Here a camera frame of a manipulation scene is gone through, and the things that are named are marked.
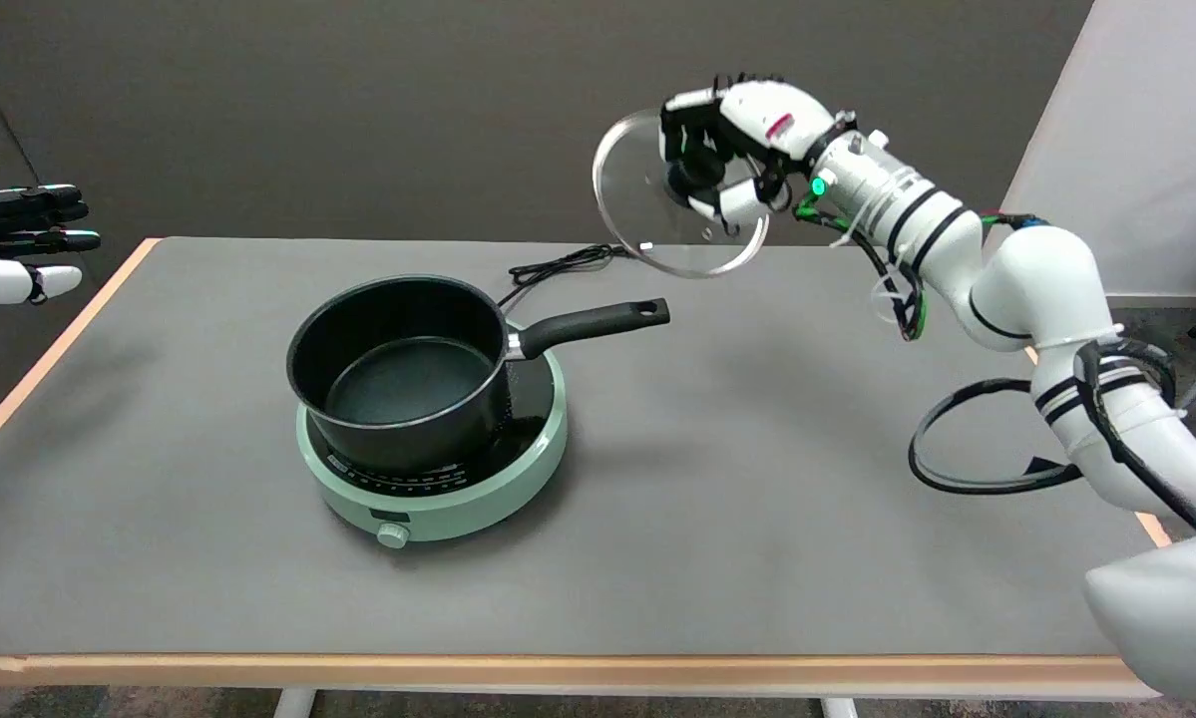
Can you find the white partition panel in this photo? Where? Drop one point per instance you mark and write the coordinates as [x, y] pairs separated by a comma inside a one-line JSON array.
[[1136, 150]]

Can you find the green induction cooker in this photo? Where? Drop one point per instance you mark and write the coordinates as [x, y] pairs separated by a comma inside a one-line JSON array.
[[478, 499]]

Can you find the white table leg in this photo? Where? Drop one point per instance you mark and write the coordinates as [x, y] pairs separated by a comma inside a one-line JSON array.
[[294, 704], [839, 708]]

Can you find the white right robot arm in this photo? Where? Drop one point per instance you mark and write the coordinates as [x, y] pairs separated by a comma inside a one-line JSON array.
[[1036, 279]]

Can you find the glass pot lid black knob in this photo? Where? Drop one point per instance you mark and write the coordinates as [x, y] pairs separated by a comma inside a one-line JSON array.
[[632, 189]]

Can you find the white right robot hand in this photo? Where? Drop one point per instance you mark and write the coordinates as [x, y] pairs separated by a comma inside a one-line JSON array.
[[772, 112]]

